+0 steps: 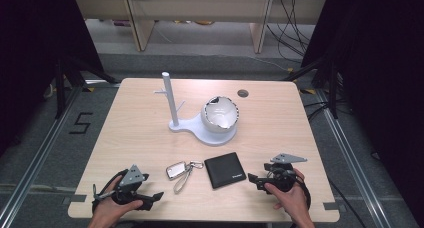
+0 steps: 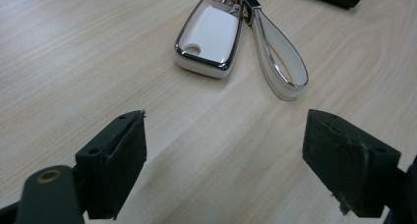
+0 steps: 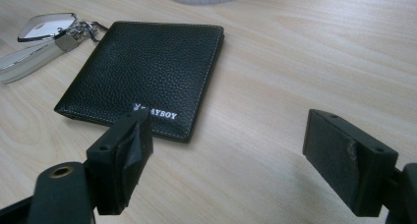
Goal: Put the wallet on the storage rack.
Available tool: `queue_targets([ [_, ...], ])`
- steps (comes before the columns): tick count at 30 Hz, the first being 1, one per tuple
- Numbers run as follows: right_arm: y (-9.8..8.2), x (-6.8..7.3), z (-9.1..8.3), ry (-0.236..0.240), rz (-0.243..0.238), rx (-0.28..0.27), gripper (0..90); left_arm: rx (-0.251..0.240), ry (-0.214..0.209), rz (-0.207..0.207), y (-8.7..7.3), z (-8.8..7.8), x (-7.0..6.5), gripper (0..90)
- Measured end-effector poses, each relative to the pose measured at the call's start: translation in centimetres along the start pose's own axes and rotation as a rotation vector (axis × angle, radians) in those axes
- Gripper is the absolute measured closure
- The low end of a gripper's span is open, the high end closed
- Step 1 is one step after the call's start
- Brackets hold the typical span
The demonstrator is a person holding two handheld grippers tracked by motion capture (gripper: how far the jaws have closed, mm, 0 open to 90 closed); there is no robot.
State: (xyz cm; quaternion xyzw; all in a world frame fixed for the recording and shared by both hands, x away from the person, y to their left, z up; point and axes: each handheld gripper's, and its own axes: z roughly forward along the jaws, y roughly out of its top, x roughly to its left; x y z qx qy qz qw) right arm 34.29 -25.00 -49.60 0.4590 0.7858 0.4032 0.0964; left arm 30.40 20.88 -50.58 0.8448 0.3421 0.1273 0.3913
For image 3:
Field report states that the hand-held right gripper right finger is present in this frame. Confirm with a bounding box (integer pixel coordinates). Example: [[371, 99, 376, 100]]
[[302, 108, 399, 218]]

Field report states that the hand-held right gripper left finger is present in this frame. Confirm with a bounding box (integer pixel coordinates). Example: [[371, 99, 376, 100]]
[[86, 107, 154, 216]]

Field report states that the black leather wallet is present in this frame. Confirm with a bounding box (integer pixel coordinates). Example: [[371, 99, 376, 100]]
[[53, 20, 226, 143]]

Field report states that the silver key fob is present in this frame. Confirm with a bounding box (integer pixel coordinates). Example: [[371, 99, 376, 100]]
[[0, 12, 81, 84]]

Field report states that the metal key ring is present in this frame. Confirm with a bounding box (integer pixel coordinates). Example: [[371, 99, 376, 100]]
[[76, 20, 109, 43]]

